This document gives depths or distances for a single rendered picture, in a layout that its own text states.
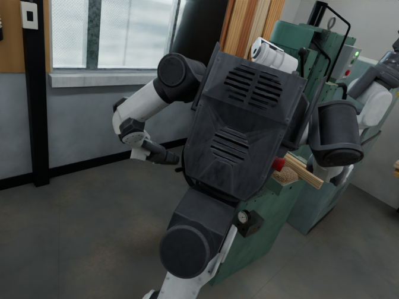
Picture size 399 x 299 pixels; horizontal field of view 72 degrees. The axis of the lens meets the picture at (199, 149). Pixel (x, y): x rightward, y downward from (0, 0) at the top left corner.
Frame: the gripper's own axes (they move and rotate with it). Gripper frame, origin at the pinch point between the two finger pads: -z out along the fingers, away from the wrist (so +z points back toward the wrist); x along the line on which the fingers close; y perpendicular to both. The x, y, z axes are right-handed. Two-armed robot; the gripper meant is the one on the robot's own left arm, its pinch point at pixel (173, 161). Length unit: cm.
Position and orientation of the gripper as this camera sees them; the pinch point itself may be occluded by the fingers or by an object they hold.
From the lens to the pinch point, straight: 137.1
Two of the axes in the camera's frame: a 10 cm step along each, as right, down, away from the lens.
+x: 8.2, 0.0, -5.8
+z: -5.5, -3.1, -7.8
